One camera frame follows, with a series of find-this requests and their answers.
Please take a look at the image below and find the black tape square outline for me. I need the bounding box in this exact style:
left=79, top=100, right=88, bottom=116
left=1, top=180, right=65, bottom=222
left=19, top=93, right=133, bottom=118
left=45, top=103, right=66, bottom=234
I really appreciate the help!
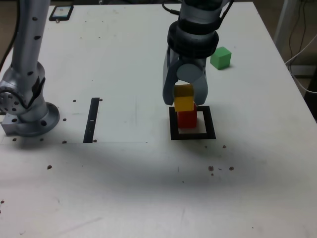
left=168, top=106, right=216, bottom=141

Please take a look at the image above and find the white cable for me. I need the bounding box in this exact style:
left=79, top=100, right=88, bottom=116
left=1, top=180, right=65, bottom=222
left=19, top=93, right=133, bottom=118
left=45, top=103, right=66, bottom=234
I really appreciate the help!
left=284, top=34, right=317, bottom=94

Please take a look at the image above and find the black smartphone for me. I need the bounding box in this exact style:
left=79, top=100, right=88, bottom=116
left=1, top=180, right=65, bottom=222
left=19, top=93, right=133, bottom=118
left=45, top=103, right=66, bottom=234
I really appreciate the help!
left=49, top=5, right=74, bottom=22

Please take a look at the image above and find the red cube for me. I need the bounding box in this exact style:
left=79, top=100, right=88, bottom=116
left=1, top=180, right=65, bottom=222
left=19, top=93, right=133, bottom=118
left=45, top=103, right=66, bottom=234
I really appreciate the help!
left=177, top=103, right=198, bottom=129

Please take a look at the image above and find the green cube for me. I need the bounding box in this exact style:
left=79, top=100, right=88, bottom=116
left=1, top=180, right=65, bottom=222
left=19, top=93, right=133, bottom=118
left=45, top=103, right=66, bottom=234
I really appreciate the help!
left=210, top=46, right=232, bottom=70

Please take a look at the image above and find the thin black hanging cable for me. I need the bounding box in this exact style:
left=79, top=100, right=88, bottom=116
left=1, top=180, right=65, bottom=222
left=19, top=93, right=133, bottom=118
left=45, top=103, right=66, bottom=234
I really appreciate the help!
left=288, top=0, right=308, bottom=58

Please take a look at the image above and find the yellow cube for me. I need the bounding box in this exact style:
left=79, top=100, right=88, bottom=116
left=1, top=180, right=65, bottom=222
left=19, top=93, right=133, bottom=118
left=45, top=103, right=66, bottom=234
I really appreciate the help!
left=173, top=84, right=195, bottom=112

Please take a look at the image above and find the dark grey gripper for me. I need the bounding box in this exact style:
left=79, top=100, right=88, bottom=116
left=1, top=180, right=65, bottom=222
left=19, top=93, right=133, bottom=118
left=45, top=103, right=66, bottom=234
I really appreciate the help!
left=162, top=47, right=209, bottom=107

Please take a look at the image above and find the black tape strip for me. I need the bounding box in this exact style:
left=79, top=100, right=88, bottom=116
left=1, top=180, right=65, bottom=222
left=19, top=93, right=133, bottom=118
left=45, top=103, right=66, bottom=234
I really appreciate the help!
left=83, top=97, right=101, bottom=144

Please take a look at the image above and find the white metal post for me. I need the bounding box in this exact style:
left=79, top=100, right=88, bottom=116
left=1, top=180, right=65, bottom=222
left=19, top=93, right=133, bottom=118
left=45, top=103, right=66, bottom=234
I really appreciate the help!
left=273, top=0, right=299, bottom=50

